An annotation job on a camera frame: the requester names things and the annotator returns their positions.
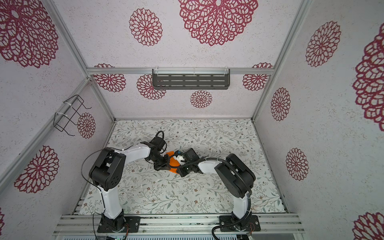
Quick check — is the black wire wall basket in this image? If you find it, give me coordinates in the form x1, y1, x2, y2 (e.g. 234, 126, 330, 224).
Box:
53, 95, 92, 137

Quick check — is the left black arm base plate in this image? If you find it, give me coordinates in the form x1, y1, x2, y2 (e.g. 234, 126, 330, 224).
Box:
97, 215, 141, 233

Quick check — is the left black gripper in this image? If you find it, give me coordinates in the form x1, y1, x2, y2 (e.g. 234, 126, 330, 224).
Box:
150, 153, 171, 171

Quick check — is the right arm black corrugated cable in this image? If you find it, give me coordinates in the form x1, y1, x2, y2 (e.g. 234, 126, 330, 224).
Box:
166, 150, 253, 240

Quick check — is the grey slotted wall shelf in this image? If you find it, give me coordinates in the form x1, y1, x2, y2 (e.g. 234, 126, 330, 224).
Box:
152, 69, 231, 90

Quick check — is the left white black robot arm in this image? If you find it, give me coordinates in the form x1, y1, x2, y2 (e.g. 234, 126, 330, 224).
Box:
89, 141, 167, 220

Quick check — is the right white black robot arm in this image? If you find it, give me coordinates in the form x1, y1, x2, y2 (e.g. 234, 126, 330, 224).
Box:
169, 151, 256, 221

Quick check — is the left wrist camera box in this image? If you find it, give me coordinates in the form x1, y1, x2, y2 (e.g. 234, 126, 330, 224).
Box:
150, 136, 166, 151

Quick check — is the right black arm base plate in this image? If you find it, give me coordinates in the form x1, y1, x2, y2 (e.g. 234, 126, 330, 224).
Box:
219, 214, 261, 232

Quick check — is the aluminium front rail frame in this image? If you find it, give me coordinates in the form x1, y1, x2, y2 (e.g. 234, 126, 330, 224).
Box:
53, 214, 305, 237

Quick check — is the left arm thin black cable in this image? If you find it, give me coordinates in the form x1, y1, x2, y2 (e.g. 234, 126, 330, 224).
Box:
80, 146, 133, 239

